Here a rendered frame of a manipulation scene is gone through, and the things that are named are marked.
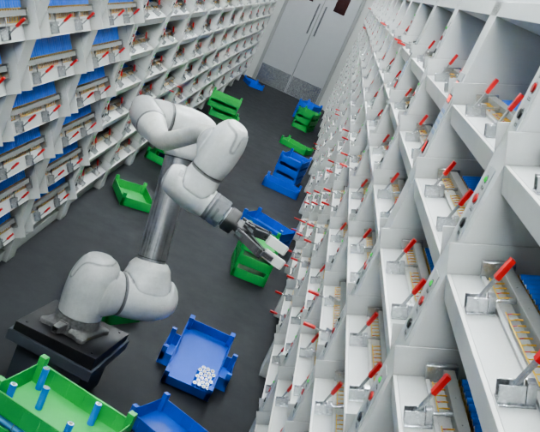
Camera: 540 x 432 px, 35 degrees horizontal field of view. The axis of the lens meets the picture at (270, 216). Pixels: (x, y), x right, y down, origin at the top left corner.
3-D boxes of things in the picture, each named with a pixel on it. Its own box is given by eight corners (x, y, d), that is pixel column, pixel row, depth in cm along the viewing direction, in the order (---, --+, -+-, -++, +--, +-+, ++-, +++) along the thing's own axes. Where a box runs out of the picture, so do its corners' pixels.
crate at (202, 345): (207, 402, 331) (213, 391, 325) (159, 381, 330) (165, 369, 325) (231, 345, 353) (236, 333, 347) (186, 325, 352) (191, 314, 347)
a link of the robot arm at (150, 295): (103, 309, 302) (159, 320, 313) (118, 321, 288) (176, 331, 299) (159, 99, 302) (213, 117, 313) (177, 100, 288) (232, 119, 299)
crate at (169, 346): (155, 362, 343) (163, 345, 341) (166, 341, 362) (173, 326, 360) (224, 392, 343) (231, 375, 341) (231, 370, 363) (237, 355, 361)
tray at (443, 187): (438, 280, 142) (445, 201, 139) (413, 196, 201) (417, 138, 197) (562, 288, 141) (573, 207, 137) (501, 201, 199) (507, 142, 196)
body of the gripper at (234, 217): (219, 222, 253) (245, 240, 254) (215, 230, 245) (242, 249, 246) (234, 202, 251) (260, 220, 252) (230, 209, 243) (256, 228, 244)
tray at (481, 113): (491, 180, 137) (500, 94, 134) (450, 123, 196) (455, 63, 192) (621, 187, 136) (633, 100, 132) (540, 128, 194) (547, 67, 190)
